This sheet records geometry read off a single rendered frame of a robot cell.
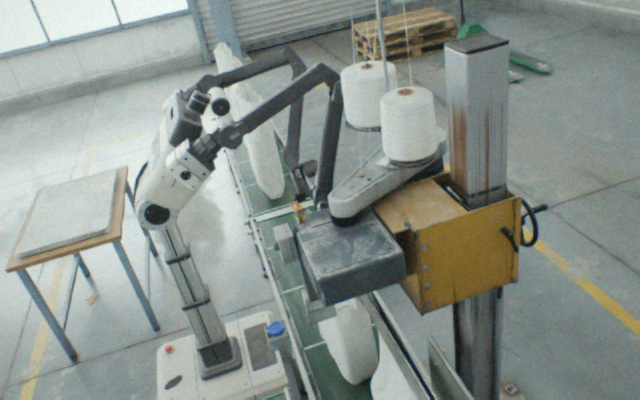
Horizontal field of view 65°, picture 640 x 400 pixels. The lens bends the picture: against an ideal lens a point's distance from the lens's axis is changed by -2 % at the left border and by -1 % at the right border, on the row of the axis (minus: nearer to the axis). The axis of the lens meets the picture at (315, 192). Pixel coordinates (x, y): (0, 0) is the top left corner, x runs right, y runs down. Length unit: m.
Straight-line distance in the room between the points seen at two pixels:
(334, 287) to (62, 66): 8.10
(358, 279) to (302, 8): 7.96
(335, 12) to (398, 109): 8.02
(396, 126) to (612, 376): 1.92
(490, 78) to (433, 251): 0.48
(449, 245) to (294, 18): 7.82
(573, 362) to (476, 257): 1.42
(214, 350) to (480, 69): 1.78
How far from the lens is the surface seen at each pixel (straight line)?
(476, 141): 1.41
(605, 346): 2.96
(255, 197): 3.59
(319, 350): 2.39
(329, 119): 1.68
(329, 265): 1.29
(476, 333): 1.85
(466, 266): 1.53
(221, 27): 8.44
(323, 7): 9.15
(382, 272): 1.31
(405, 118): 1.24
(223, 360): 2.58
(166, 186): 1.88
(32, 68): 9.18
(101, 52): 8.96
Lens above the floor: 2.15
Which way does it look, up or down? 31 degrees down
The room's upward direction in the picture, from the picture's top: 11 degrees counter-clockwise
